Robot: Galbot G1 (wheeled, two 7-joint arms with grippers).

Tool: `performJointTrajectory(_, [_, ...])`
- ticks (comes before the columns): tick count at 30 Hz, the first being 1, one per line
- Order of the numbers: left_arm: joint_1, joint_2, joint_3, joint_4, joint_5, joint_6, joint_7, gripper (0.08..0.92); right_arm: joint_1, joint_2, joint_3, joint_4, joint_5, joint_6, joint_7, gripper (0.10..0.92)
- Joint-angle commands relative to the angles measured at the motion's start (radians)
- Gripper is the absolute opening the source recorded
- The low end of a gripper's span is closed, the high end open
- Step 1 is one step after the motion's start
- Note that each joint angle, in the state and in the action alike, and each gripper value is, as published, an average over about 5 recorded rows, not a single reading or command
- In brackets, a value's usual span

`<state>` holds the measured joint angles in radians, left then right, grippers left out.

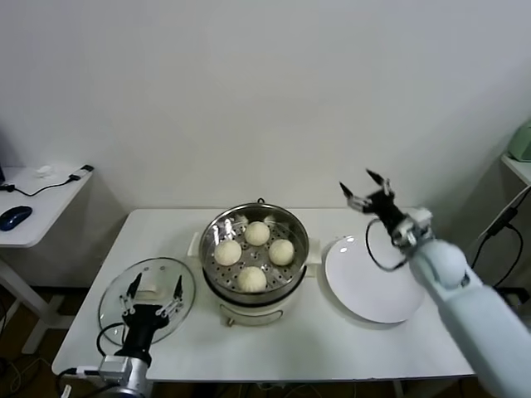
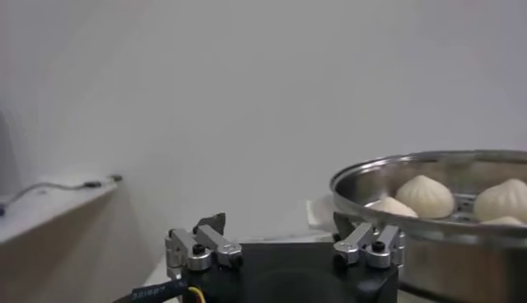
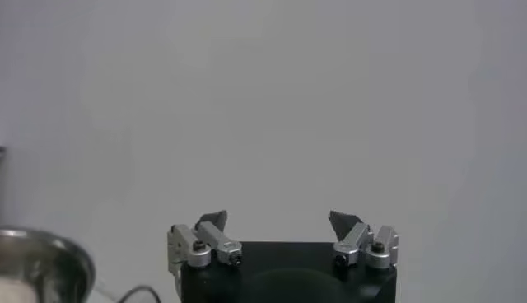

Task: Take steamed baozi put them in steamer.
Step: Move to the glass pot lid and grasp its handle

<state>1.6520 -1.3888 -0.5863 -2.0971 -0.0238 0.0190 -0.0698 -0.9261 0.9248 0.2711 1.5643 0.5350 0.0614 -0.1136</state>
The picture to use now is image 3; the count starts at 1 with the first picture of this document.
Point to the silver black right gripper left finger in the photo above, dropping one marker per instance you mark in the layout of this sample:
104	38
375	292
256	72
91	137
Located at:
214	241

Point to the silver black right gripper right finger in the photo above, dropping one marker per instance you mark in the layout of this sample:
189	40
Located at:
360	243

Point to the stainless steel steamer basket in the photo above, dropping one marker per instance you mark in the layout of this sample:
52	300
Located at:
62	263

